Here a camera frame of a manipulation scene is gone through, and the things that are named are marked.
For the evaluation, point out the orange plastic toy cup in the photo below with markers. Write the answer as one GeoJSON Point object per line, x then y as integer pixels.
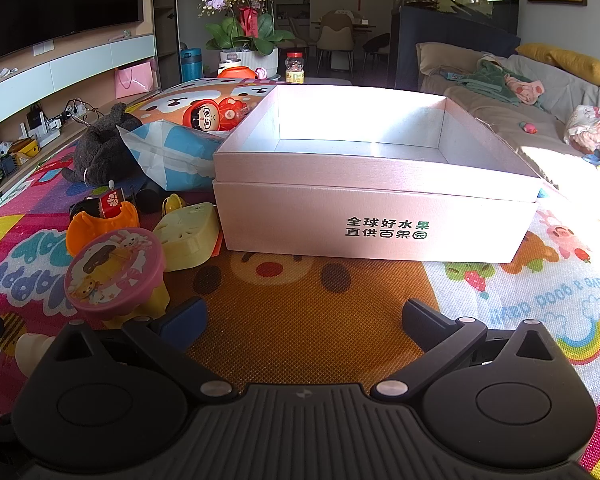
{"type": "Point", "coordinates": [83, 228]}

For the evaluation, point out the pink gift bag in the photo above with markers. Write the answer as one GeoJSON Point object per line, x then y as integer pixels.
{"type": "Point", "coordinates": [134, 80]}

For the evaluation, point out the purple orchid flower pot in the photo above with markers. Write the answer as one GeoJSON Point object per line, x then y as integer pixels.
{"type": "Point", "coordinates": [247, 35]}

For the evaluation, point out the blue water bottle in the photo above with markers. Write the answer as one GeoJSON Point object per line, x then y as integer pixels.
{"type": "Point", "coordinates": [191, 64]}

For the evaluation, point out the fish tank cabinet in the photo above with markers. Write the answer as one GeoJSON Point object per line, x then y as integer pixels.
{"type": "Point", "coordinates": [481, 25]}

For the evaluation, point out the yellow sofa pillow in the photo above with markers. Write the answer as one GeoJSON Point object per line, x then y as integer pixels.
{"type": "Point", "coordinates": [577, 64]}

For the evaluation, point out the pink cardboard box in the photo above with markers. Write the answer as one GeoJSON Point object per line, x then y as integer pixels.
{"type": "Point", "coordinates": [362, 172]}

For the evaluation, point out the black plush toy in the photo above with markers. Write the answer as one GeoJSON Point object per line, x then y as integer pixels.
{"type": "Point", "coordinates": [101, 155]}

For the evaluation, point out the yellow power strip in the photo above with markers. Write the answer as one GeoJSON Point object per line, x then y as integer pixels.
{"type": "Point", "coordinates": [188, 236]}

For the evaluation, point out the pink patterned clothes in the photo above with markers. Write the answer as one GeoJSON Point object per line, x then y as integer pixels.
{"type": "Point", "coordinates": [582, 132]}

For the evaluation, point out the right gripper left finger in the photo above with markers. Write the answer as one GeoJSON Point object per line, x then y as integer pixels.
{"type": "Point", "coordinates": [164, 342]}

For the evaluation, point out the pink lidded toy cup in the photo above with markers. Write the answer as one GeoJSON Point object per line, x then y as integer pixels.
{"type": "Point", "coordinates": [117, 277]}

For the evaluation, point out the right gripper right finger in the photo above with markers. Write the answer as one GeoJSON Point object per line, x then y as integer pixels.
{"type": "Point", "coordinates": [445, 344]}

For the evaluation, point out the orange round toy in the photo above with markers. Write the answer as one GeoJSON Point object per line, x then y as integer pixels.
{"type": "Point", "coordinates": [237, 72]}

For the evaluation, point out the colourful cartoon play mat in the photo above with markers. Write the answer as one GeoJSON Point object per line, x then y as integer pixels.
{"type": "Point", "coordinates": [277, 318]}

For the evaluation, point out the red lidded snack jar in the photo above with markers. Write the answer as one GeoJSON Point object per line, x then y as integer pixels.
{"type": "Point", "coordinates": [294, 73]}

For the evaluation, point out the grey sofa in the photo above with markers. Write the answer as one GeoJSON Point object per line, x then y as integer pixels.
{"type": "Point", "coordinates": [536, 132]}

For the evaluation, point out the blue white snack bag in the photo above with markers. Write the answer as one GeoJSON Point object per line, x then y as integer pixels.
{"type": "Point", "coordinates": [177, 158]}

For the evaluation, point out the green clothes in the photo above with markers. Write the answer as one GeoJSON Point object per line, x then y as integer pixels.
{"type": "Point", "coordinates": [489, 79]}

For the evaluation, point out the red hooded doll figure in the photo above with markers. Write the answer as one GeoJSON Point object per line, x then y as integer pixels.
{"type": "Point", "coordinates": [208, 115]}

